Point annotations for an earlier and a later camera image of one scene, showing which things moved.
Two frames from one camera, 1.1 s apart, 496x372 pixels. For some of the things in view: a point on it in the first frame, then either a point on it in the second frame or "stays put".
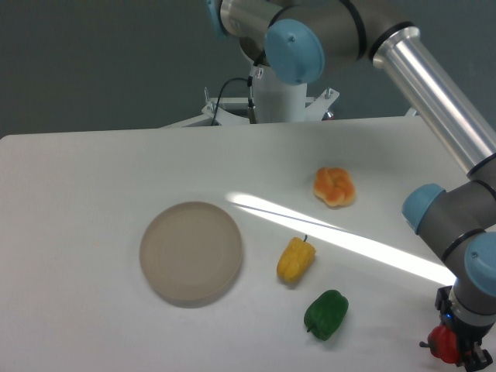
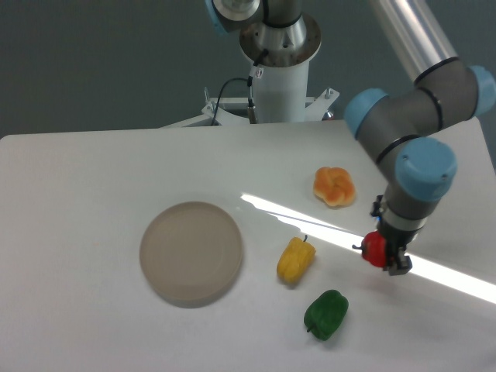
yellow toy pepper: (295, 260) stays put
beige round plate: (191, 253) stays put
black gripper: (470, 334) → (396, 238)
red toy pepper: (442, 342) → (373, 249)
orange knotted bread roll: (334, 186) stays put
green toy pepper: (324, 317) stays put
